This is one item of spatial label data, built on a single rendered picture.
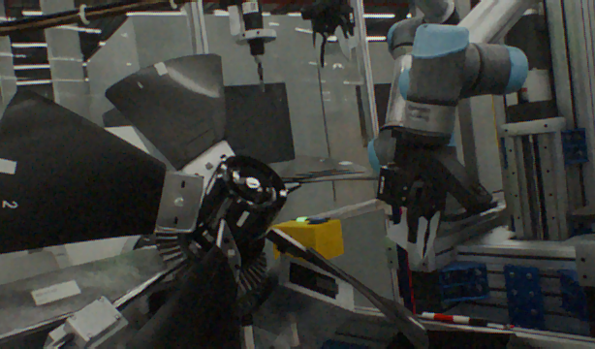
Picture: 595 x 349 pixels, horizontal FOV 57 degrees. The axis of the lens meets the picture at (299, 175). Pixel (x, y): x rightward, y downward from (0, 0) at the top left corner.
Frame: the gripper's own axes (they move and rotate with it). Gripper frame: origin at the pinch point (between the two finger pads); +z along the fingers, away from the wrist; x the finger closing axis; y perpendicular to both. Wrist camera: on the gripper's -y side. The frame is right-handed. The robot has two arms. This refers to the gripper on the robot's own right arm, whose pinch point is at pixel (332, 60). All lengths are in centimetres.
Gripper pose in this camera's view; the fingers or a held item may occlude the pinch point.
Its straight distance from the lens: 150.3
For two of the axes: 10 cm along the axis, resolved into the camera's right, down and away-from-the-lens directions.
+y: 6.9, -1.3, 7.2
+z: 1.3, 9.9, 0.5
